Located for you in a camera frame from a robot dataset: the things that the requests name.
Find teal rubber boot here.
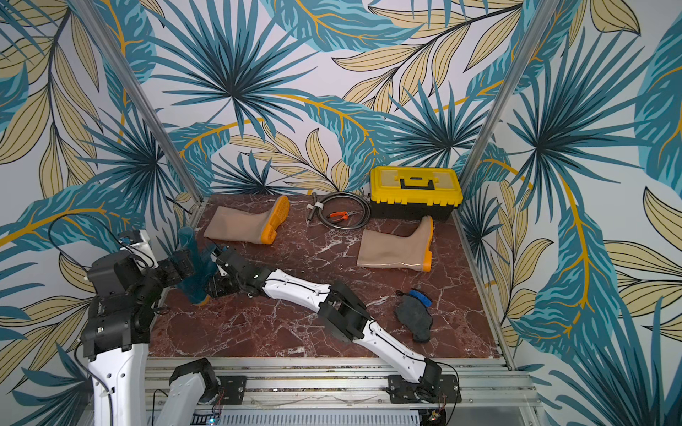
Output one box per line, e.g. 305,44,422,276
176,226,218,306

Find beige rubber boot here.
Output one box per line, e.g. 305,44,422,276
357,216,434,272
204,195,291,245

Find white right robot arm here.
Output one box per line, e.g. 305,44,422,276
205,248,442,400

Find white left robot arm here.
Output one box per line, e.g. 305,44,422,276
81,250,195,425

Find yellow and black toolbox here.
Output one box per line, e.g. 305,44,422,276
369,166,464,221

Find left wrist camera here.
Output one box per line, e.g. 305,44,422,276
117,230,158,271

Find coiled black cable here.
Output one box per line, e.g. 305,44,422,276
304,191,372,231

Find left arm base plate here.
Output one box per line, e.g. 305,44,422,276
199,376,247,409

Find red handled pliers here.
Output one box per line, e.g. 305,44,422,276
328,211,358,224

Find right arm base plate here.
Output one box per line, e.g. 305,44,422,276
386,375,462,404

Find left aluminium corner post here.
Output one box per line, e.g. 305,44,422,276
71,0,204,204

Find aluminium corner post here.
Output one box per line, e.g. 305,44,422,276
457,0,563,185
71,0,204,204

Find aluminium mounting rail frame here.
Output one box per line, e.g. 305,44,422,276
76,356,547,426

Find right aluminium corner post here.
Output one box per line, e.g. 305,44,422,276
457,0,563,185

